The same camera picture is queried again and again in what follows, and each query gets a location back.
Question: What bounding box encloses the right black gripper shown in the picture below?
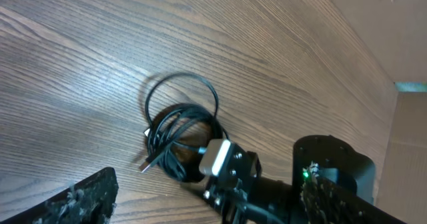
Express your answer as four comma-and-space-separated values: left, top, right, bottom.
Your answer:
206, 143, 264, 224

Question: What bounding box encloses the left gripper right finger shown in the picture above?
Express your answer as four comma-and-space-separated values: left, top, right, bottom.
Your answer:
300, 163, 404, 224

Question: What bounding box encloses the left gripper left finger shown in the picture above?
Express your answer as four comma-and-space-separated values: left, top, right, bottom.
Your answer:
1, 167, 119, 224

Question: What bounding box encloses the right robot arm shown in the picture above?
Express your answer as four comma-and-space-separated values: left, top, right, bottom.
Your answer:
199, 135, 400, 224

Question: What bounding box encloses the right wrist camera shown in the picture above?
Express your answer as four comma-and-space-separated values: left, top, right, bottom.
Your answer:
199, 139, 232, 177

